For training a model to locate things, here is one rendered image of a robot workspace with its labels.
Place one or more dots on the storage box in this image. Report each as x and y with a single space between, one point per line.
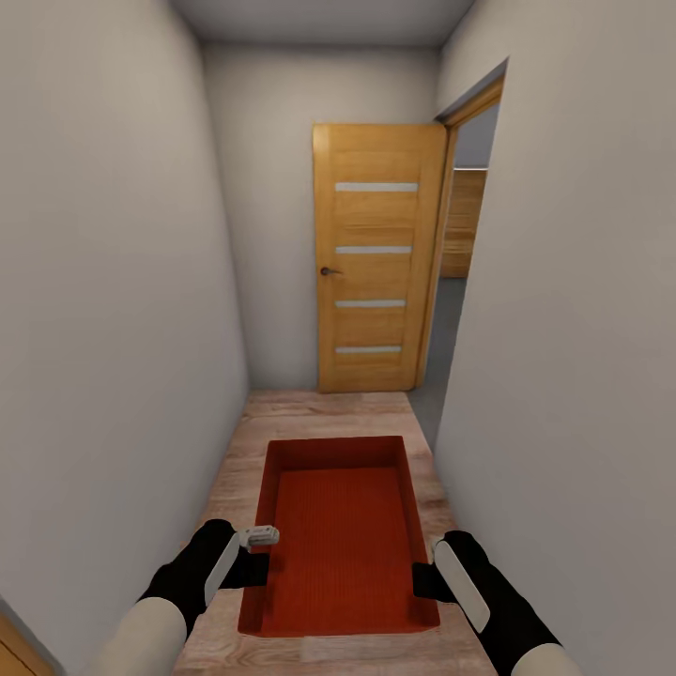
350 532

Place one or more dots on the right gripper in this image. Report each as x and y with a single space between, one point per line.
425 585

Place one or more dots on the garage door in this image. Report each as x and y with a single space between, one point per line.
464 207

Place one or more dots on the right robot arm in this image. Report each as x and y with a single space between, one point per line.
515 638

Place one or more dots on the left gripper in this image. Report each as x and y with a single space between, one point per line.
253 573

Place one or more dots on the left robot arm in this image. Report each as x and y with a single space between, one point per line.
148 639

